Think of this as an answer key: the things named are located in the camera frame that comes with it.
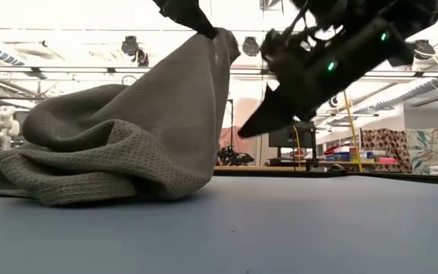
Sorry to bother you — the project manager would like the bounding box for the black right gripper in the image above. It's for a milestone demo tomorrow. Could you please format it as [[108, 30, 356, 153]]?
[[236, 25, 373, 139]]

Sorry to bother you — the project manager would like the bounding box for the grey waffle-weave towel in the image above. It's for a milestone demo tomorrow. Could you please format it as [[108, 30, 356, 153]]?
[[0, 27, 242, 208]]

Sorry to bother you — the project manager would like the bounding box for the large black monitor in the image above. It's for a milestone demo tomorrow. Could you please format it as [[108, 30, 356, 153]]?
[[268, 121, 317, 150]]

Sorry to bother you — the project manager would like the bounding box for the pink cloth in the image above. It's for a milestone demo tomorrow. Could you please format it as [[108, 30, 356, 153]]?
[[218, 126, 260, 155]]

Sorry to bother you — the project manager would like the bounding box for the wooden table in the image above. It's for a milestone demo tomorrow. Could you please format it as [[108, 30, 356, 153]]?
[[214, 165, 308, 173]]

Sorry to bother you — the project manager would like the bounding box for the small black robot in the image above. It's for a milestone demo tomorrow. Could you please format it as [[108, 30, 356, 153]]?
[[216, 145, 256, 167]]

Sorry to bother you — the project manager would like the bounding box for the brown floral cloth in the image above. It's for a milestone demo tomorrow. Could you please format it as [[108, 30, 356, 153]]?
[[360, 128, 414, 174]]

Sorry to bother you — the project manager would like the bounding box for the teal leaf-print cloth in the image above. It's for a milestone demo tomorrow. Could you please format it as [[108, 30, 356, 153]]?
[[406, 128, 438, 176]]

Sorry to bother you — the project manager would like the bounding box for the thin yellow cable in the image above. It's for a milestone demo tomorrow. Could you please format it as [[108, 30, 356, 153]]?
[[292, 125, 303, 159]]

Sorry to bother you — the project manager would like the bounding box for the black pole frame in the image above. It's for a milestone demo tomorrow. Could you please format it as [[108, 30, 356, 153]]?
[[226, 98, 236, 149]]

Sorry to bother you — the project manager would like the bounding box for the black ceiling cable reel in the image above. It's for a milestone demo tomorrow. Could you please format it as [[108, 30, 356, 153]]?
[[121, 35, 140, 56], [136, 48, 150, 68], [412, 39, 436, 61], [241, 36, 261, 58]]

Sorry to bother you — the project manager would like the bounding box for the thick hanging yellow cable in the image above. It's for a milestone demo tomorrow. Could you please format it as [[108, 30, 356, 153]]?
[[341, 90, 364, 174]]

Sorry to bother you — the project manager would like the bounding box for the black table frame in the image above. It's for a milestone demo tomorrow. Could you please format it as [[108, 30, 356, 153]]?
[[213, 169, 438, 186]]

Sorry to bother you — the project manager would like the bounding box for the long ceiling light rail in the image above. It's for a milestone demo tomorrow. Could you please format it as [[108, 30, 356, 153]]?
[[0, 65, 438, 76]]

